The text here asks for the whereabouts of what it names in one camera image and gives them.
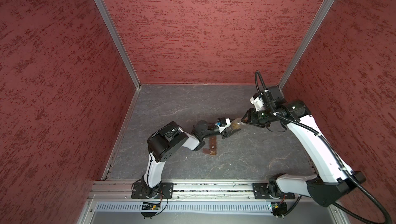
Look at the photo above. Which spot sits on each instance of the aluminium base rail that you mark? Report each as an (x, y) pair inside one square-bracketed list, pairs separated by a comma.
[(181, 191)]

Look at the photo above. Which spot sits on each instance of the clear pill bottle gold lid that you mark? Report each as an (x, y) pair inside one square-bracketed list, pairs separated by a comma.
[(236, 123)]

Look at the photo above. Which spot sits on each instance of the red weekly pill organizer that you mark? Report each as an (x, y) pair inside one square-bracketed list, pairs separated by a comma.
[(212, 149)]

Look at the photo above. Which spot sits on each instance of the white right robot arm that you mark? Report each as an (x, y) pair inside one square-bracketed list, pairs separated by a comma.
[(333, 178)]

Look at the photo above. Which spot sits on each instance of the aluminium corner post left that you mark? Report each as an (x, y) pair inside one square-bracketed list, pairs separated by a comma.
[(117, 41)]

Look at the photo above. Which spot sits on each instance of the aluminium corner post right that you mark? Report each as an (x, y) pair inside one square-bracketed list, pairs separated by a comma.
[(314, 26)]

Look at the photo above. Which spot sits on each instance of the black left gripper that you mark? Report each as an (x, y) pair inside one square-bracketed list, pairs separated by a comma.
[(228, 133)]

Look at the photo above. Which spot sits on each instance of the white slotted cable duct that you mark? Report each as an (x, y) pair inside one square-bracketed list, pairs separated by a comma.
[(260, 208)]

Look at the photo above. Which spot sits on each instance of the aluminium corner post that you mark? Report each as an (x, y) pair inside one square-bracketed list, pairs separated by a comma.
[(314, 26), (117, 41)]

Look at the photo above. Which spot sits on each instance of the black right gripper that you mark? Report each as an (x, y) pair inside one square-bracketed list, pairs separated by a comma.
[(251, 119)]

